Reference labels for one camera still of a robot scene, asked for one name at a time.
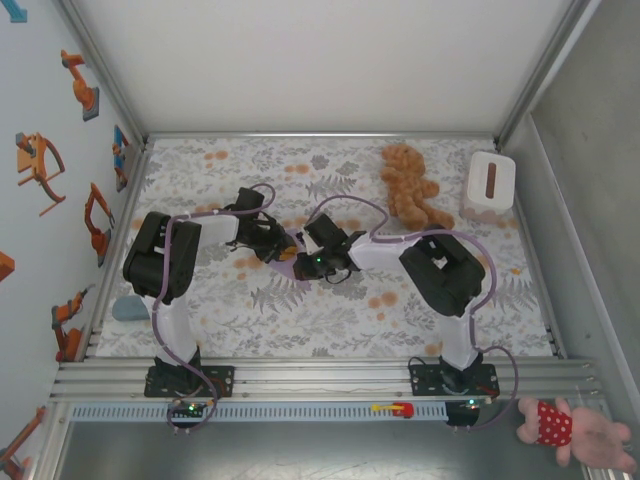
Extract blue-grey soft lump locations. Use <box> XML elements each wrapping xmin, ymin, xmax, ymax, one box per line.
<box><xmin>110</xmin><ymin>294</ymin><xmax>151</xmax><ymax>324</ymax></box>

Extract pink plush toy dotted dress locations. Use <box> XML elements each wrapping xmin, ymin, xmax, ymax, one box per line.
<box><xmin>516</xmin><ymin>397</ymin><xmax>634</xmax><ymax>471</ymax></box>

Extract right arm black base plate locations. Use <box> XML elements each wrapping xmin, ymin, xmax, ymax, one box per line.
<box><xmin>408</xmin><ymin>362</ymin><xmax>500</xmax><ymax>400</ymax></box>

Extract left small controller board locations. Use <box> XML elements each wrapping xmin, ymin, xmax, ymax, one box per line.
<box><xmin>167</xmin><ymin>398</ymin><xmax>214</xmax><ymax>420</ymax></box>

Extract orange claw arm sticker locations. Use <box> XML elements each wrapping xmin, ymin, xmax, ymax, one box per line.
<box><xmin>82</xmin><ymin>182</ymin><xmax>116</xmax><ymax>267</ymax></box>

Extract floral fern table mat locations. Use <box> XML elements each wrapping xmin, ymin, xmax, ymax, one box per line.
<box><xmin>92</xmin><ymin>135</ymin><xmax>565</xmax><ymax>359</ymax></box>

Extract brown teddy bear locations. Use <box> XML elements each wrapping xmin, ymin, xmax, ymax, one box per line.
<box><xmin>379</xmin><ymin>143</ymin><xmax>456</xmax><ymax>232</ymax></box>

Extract aluminium side rail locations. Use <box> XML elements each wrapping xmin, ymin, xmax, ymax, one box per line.
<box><xmin>499</xmin><ymin>143</ymin><xmax>569</xmax><ymax>360</ymax></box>
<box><xmin>79</xmin><ymin>142</ymin><xmax>154</xmax><ymax>360</ymax></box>

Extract lilac paper sheet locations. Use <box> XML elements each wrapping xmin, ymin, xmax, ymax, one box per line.
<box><xmin>267</xmin><ymin>227</ymin><xmax>314</xmax><ymax>291</ymax></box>

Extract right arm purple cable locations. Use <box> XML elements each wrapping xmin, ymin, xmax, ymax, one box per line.
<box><xmin>305</xmin><ymin>194</ymin><xmax>521</xmax><ymax>434</ymax></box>

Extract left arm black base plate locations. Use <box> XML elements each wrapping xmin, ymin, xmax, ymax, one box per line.
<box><xmin>144</xmin><ymin>364</ymin><xmax>236</xmax><ymax>399</ymax></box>

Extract right small controller board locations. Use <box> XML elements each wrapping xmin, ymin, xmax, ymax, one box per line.
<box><xmin>444</xmin><ymin>397</ymin><xmax>490</xmax><ymax>429</ymax></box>

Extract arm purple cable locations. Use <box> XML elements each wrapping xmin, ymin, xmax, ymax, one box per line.
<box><xmin>305</xmin><ymin>194</ymin><xmax>521</xmax><ymax>434</ymax></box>
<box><xmin>152</xmin><ymin>183</ymin><xmax>279</xmax><ymax>435</ymax></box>

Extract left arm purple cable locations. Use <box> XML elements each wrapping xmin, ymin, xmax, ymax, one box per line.
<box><xmin>152</xmin><ymin>183</ymin><xmax>279</xmax><ymax>435</ymax></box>

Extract orange arm grey base sticker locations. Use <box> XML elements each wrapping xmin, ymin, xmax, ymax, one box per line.
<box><xmin>60</xmin><ymin>48</ymin><xmax>101</xmax><ymax>122</ymax></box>

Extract grey slotted cable duct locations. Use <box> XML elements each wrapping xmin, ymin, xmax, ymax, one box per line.
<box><xmin>69</xmin><ymin>402</ymin><xmax>450</xmax><ymax>423</ymax></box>

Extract aluminium frame cross bar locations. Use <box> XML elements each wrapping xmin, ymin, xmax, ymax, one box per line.
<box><xmin>146</xmin><ymin>130</ymin><xmax>497</xmax><ymax>142</ymax></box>

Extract white tissue box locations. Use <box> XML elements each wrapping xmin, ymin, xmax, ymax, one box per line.
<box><xmin>458</xmin><ymin>150</ymin><xmax>518</xmax><ymax>222</ymax></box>

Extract small controller board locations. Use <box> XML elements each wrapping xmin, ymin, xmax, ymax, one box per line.
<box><xmin>167</xmin><ymin>398</ymin><xmax>214</xmax><ymax>420</ymax></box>
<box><xmin>444</xmin><ymin>397</ymin><xmax>490</xmax><ymax>429</ymax></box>

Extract small orange robot sticker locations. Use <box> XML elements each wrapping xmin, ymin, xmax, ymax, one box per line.
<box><xmin>50</xmin><ymin>284</ymin><xmax>96</xmax><ymax>363</ymax></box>

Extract red yellow plastic toy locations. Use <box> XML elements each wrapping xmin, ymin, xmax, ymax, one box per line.
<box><xmin>370</xmin><ymin>401</ymin><xmax>415</xmax><ymax>419</ymax></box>

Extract aluminium mounting rail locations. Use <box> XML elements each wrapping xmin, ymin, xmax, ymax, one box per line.
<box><xmin>48</xmin><ymin>355</ymin><xmax>604</xmax><ymax>402</ymax></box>

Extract orange lever wall sticker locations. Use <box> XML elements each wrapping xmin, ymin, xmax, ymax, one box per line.
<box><xmin>0</xmin><ymin>405</ymin><xmax>48</xmax><ymax>480</ymax></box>

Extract aluminium frame post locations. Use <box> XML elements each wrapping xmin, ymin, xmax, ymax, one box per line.
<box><xmin>492</xmin><ymin>0</ymin><xmax>604</xmax><ymax>151</ymax></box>
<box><xmin>55</xmin><ymin>0</ymin><xmax>151</xmax><ymax>151</ymax></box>

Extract blue rail wall sticker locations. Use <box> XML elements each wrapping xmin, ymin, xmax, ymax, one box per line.
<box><xmin>111</xmin><ymin>124</ymin><xmax>133</xmax><ymax>193</ymax></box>

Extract orange gripper wall sticker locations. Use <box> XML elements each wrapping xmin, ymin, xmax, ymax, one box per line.
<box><xmin>14</xmin><ymin>131</ymin><xmax>68</xmax><ymax>218</ymax></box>

